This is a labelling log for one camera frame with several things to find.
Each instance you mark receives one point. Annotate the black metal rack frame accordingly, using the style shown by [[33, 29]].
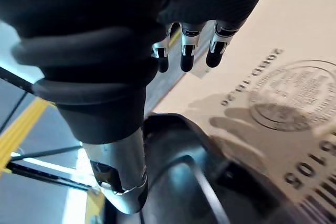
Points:
[[47, 174]]

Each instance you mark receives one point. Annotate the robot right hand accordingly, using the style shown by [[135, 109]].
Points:
[[92, 37]]

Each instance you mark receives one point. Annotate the brown cardboard box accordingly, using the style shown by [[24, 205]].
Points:
[[288, 24]]

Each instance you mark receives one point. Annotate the black plastic housing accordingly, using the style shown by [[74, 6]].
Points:
[[178, 182]]

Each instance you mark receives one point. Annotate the yellow shelf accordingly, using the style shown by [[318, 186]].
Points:
[[18, 132]]

